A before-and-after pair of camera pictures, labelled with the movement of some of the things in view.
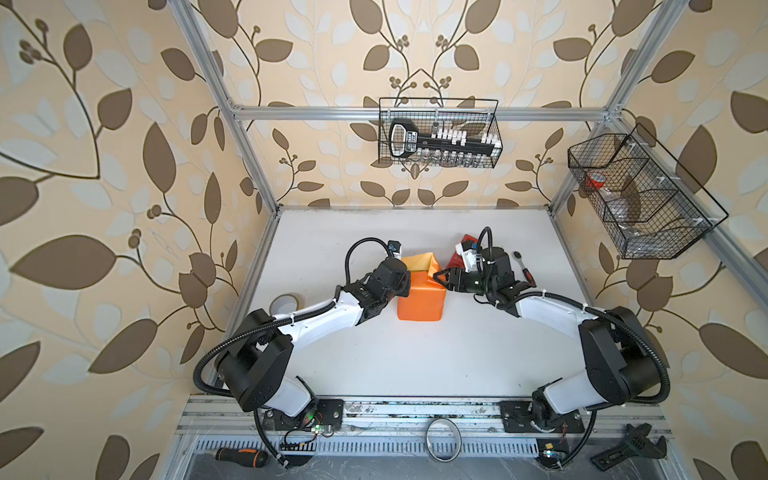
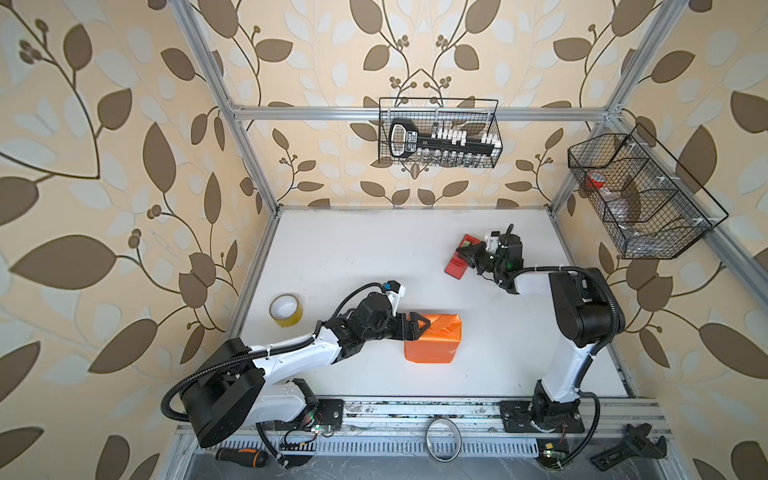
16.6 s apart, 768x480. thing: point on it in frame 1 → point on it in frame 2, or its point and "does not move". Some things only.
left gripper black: x=406 y=279 → x=405 y=335
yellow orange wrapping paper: x=427 y=295 → x=439 y=343
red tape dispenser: x=457 y=260 does not move
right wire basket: x=650 y=205 does not move
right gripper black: x=450 y=275 → x=472 y=254
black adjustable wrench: x=638 y=444 does not move
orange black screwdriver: x=244 y=456 does not move
